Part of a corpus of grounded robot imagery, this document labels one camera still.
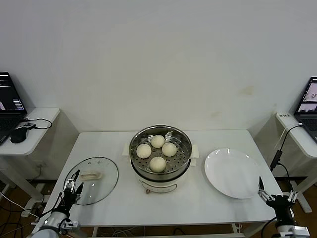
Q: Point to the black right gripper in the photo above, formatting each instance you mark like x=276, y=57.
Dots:
x=281, y=205

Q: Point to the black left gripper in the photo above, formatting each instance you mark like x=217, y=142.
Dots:
x=69, y=198

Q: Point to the white steamed baozi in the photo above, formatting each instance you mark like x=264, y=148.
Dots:
x=158, y=141
x=157, y=164
x=169, y=149
x=143, y=151

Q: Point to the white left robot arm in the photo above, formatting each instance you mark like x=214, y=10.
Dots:
x=49, y=223

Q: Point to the steel steamer basket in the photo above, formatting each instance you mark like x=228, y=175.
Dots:
x=182, y=156

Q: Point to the white round plate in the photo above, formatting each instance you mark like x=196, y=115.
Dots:
x=232, y=173

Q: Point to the white side table with label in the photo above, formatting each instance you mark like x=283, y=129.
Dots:
x=301, y=146

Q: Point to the black computer mouse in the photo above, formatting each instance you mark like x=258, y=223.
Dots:
x=17, y=136

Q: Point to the black usb hub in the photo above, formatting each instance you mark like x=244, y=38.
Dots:
x=28, y=125

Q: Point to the white side table with mouse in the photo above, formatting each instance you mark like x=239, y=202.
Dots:
x=42, y=116

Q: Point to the grey laptop with image windows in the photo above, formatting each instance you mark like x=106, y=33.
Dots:
x=308, y=121

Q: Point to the cream electric cooker base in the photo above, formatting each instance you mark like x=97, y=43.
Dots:
x=158, y=184

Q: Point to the black laptop with dark screen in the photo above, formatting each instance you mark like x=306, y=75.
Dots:
x=10, y=99

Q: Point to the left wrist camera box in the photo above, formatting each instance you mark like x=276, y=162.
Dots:
x=69, y=224

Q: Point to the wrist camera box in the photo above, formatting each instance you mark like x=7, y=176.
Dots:
x=69, y=224
x=302, y=231

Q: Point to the white wall outlet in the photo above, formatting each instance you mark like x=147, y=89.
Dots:
x=40, y=164

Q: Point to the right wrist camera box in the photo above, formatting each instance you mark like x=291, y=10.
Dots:
x=302, y=231

